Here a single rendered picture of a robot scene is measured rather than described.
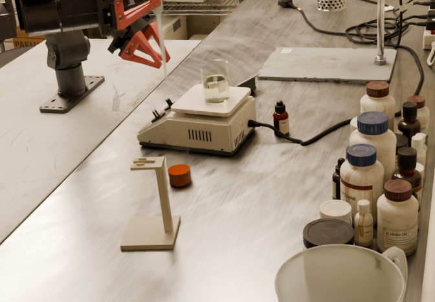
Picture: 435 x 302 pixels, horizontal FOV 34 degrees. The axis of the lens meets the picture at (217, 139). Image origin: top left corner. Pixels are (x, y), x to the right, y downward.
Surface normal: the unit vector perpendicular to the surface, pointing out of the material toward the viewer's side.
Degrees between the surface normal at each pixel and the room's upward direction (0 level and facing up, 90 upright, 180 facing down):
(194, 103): 0
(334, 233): 0
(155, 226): 0
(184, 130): 90
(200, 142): 90
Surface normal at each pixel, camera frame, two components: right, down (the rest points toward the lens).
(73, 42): 0.47, -0.24
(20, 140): -0.09, -0.90
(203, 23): -0.31, 0.44
